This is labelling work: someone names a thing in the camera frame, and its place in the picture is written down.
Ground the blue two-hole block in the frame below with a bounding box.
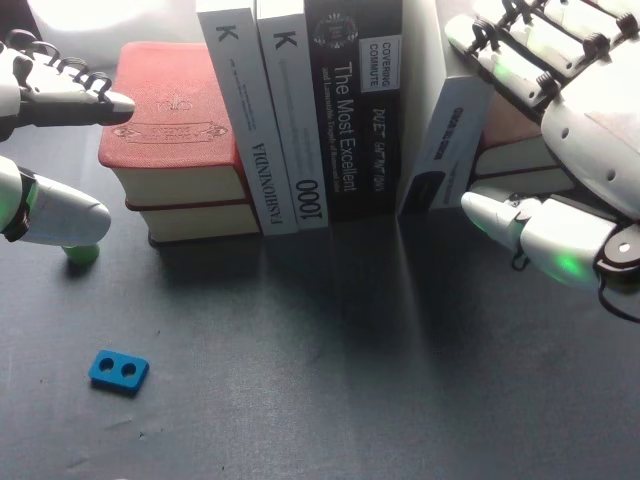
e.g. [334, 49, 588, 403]
[88, 348, 151, 399]

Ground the white book K 1000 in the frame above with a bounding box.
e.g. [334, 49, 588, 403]
[255, 0, 331, 234]

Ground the red clothbound book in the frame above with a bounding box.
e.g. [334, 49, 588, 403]
[97, 41, 251, 207]
[123, 197, 264, 247]
[474, 89, 564, 177]
[469, 167, 579, 199]

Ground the green cylinder block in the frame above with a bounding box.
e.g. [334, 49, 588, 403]
[62, 241, 100, 266]

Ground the black book Covering Commute label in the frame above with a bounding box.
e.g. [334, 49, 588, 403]
[358, 0, 405, 219]

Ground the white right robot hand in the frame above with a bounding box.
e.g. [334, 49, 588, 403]
[443, 0, 640, 294]

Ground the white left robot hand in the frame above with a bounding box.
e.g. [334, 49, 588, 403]
[0, 28, 137, 249]

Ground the grey table cloth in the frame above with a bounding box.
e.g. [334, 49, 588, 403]
[0, 64, 640, 480]

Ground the black book The Most Excellent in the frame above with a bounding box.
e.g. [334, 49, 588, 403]
[303, 0, 371, 225]

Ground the large white book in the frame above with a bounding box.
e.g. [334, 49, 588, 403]
[398, 0, 497, 217]

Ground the white book K Fashionindia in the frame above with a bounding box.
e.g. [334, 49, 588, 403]
[196, 0, 300, 237]

